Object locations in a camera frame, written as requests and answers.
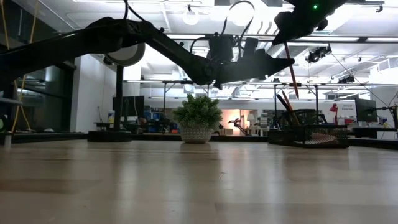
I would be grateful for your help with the white cylinder post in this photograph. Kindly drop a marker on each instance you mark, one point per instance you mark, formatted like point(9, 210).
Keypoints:
point(8, 140)

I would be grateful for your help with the yellow wooden pencil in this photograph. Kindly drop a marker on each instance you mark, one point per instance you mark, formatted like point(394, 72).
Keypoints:
point(290, 107)
point(292, 73)

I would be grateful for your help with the black mesh desk organizer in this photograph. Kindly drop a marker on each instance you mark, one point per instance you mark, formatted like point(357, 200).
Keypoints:
point(342, 137)

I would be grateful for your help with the green ball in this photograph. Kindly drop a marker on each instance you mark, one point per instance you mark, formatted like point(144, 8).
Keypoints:
point(2, 124)

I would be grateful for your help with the green potted plant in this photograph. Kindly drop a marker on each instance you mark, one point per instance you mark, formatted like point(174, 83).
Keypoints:
point(197, 112)

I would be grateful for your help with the black computer monitor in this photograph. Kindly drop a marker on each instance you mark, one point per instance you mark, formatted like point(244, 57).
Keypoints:
point(366, 110)
point(133, 105)

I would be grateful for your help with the black desk lamp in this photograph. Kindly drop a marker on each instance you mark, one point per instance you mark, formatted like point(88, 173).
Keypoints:
point(118, 102)

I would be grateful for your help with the black ceiling track light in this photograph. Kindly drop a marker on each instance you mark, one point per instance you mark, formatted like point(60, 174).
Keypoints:
point(317, 54)
point(346, 80)

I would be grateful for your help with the red background desk lamp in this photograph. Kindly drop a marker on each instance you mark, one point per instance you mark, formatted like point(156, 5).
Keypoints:
point(334, 107)

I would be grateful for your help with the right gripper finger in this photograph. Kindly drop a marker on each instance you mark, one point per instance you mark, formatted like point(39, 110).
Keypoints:
point(289, 35)

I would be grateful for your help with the small background robot arm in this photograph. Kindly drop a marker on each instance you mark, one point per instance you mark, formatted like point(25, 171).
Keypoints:
point(237, 124)

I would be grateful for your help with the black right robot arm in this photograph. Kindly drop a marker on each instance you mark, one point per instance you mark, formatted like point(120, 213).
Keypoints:
point(329, 7)

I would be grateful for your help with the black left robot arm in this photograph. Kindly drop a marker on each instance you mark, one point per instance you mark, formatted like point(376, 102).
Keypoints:
point(77, 40)

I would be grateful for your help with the pink sticky notes pad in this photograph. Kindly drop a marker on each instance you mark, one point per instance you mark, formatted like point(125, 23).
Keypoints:
point(321, 139)

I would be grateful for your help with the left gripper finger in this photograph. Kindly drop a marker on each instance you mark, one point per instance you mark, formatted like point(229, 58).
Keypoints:
point(278, 66)

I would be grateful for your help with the black background rig frame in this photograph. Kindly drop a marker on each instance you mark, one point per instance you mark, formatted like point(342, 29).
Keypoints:
point(306, 84)
point(174, 82)

